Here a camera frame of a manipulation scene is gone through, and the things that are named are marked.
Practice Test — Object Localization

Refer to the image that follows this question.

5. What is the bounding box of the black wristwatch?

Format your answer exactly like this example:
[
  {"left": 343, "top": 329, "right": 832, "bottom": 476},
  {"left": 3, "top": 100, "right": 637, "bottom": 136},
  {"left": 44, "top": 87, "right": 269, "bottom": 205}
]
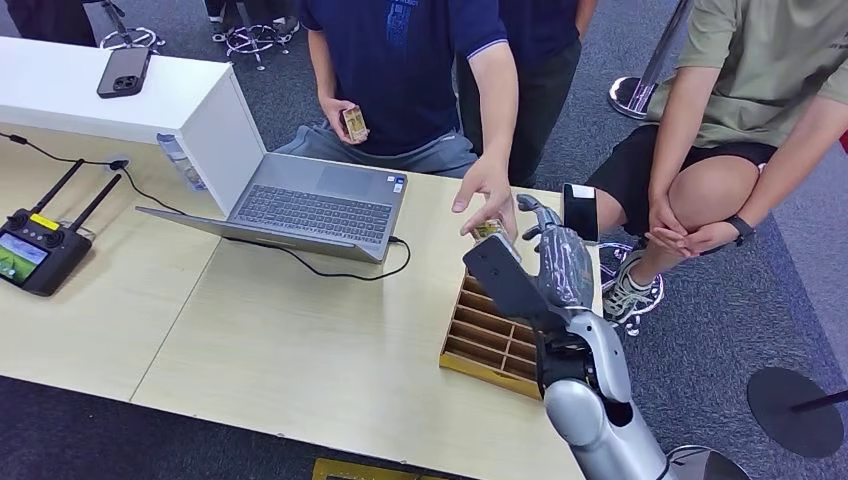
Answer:
[{"left": 723, "top": 213, "right": 757, "bottom": 248}]

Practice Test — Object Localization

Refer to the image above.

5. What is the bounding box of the person's right hand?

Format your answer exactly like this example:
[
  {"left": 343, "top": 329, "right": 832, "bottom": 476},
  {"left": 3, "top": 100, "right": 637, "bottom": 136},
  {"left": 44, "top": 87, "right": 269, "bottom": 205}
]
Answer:
[
  {"left": 320, "top": 97, "right": 370, "bottom": 146},
  {"left": 645, "top": 197, "right": 694, "bottom": 258}
]

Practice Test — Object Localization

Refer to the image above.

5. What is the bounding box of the stack of key cards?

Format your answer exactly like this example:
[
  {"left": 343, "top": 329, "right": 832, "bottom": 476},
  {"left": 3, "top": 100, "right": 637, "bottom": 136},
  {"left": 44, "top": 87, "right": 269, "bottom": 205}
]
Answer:
[{"left": 341, "top": 105, "right": 370, "bottom": 142}]

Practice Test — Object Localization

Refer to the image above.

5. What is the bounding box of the wooden card rack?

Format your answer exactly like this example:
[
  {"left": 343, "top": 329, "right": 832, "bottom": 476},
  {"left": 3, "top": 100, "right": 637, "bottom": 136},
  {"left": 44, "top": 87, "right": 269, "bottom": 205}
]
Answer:
[{"left": 439, "top": 270, "right": 551, "bottom": 402}]

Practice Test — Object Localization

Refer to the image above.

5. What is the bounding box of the round metal base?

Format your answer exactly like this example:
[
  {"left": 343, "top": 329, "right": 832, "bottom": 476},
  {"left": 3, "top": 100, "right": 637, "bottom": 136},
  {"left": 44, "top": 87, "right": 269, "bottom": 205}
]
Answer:
[{"left": 665, "top": 445, "right": 752, "bottom": 480}]

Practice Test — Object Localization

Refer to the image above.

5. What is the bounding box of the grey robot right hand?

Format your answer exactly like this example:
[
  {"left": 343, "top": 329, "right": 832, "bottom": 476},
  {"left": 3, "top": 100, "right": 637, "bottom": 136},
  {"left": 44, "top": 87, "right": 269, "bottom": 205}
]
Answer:
[{"left": 516, "top": 193, "right": 596, "bottom": 311}]

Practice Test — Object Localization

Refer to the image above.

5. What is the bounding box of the person's left hand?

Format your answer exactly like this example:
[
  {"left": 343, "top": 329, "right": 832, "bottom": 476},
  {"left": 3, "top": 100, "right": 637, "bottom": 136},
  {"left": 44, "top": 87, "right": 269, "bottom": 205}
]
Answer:
[
  {"left": 451, "top": 157, "right": 519, "bottom": 244},
  {"left": 652, "top": 220, "right": 740, "bottom": 260}
]

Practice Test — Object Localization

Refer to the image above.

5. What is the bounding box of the black remote controller with antennas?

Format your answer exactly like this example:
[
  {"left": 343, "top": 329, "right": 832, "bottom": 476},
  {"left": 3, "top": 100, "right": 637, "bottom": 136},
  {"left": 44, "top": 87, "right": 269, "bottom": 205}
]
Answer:
[{"left": 0, "top": 158, "right": 124, "bottom": 298}]

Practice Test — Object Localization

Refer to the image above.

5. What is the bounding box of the chrome stanchion post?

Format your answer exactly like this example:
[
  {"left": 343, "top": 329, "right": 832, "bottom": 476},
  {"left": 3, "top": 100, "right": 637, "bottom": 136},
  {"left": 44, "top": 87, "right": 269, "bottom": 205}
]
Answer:
[{"left": 608, "top": 0, "right": 694, "bottom": 121}]

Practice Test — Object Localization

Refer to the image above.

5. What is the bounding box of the black laptop power cable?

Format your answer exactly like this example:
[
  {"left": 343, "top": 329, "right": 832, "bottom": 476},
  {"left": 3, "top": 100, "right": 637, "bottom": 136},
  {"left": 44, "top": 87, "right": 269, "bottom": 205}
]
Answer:
[{"left": 221, "top": 235, "right": 413, "bottom": 283}]

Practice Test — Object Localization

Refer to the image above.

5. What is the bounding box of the person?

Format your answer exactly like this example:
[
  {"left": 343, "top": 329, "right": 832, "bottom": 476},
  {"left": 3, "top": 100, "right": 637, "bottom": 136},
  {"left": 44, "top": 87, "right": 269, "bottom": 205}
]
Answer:
[
  {"left": 457, "top": 0, "right": 600, "bottom": 190},
  {"left": 274, "top": 0, "right": 521, "bottom": 244},
  {"left": 586, "top": 0, "right": 848, "bottom": 326}
]

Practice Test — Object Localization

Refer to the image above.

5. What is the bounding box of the black phone with white label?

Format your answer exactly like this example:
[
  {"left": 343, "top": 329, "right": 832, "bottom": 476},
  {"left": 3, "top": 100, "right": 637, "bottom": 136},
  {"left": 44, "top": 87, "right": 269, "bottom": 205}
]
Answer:
[{"left": 561, "top": 183, "right": 602, "bottom": 245}]

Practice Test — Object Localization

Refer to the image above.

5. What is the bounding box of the black round stanchion base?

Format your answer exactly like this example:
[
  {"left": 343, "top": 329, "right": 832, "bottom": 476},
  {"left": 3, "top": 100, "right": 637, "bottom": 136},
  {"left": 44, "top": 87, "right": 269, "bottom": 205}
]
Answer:
[{"left": 747, "top": 367, "right": 848, "bottom": 460}]

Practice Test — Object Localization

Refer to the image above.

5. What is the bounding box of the black smartphone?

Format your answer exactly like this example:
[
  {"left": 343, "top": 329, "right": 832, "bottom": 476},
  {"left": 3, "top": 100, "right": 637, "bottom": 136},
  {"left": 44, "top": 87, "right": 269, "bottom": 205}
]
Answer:
[{"left": 96, "top": 46, "right": 153, "bottom": 100}]

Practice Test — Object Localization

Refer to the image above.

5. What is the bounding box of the yellow floor plate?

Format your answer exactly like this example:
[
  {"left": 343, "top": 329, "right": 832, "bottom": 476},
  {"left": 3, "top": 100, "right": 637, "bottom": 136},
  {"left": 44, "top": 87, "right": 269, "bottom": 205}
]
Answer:
[{"left": 311, "top": 457, "right": 458, "bottom": 480}]

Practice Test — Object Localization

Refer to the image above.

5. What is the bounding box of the grey sneaker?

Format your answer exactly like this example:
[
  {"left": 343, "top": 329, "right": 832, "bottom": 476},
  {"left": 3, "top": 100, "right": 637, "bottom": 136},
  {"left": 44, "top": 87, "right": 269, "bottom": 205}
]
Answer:
[{"left": 601, "top": 248, "right": 658, "bottom": 326}]

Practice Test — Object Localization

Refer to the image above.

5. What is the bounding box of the thin black cable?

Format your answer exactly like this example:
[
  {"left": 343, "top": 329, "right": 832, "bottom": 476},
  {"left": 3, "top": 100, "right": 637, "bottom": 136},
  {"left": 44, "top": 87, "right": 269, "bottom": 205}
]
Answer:
[{"left": 0, "top": 132, "right": 190, "bottom": 217}]

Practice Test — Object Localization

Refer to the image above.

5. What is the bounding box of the dark wrist camera box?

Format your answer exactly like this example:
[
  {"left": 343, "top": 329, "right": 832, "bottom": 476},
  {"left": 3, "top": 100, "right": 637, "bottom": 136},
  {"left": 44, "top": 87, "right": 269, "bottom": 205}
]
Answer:
[{"left": 462, "top": 235, "right": 571, "bottom": 331}]

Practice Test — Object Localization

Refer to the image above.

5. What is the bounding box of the grey laptop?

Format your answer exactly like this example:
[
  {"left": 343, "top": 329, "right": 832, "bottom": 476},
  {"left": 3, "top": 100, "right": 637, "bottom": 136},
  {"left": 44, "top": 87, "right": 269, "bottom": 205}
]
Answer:
[{"left": 135, "top": 152, "right": 409, "bottom": 265}]

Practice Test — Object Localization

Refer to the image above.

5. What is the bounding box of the yellow hotel key card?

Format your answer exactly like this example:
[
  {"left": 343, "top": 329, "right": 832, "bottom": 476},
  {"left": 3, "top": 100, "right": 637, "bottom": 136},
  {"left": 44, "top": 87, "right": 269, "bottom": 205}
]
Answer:
[{"left": 471, "top": 220, "right": 510, "bottom": 243}]

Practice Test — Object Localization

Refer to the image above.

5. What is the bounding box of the white box cabinet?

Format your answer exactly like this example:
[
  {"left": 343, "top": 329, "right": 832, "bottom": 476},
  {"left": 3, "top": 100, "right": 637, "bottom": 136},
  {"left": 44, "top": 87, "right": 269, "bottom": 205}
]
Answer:
[{"left": 0, "top": 36, "right": 266, "bottom": 217}]

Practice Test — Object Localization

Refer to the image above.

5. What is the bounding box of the clear plastic bottle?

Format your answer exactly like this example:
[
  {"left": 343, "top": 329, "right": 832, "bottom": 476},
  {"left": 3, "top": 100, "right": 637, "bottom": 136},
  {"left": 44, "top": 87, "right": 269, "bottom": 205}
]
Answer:
[{"left": 156, "top": 132, "right": 208, "bottom": 193}]

